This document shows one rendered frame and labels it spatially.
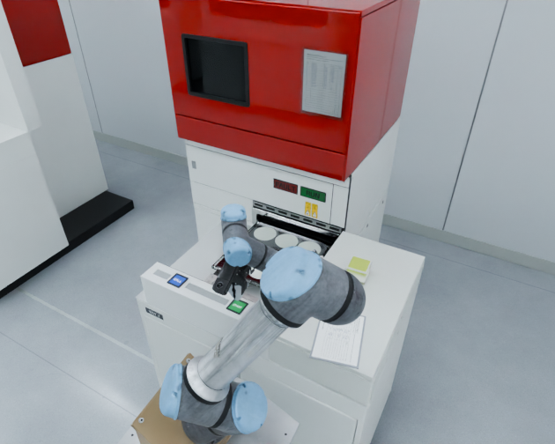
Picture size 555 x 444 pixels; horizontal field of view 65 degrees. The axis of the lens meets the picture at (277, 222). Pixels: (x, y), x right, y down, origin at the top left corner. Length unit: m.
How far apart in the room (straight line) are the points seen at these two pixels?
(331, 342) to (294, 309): 0.58
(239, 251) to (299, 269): 0.38
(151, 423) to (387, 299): 0.84
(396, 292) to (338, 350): 0.35
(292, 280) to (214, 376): 0.32
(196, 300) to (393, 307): 0.67
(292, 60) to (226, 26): 0.28
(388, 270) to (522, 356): 1.42
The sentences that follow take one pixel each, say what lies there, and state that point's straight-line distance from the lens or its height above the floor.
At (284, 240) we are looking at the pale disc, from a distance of 1.88.
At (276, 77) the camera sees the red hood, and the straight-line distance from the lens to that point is 1.64.
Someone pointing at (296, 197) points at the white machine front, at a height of 1.06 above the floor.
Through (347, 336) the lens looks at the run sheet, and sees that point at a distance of 1.43.
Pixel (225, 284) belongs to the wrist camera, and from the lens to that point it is 1.34.
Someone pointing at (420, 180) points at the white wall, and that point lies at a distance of 3.34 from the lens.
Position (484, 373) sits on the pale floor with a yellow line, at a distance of 2.76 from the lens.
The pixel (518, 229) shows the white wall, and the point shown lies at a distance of 3.42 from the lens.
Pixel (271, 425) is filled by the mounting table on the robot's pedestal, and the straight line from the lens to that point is 1.42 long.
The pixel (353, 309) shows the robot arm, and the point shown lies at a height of 1.42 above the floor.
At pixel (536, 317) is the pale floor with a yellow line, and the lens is 3.21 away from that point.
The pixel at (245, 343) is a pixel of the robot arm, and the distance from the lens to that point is 0.93.
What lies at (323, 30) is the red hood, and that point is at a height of 1.75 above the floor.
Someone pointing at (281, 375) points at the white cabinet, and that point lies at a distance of 1.57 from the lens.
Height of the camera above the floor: 2.06
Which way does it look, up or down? 36 degrees down
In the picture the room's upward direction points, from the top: straight up
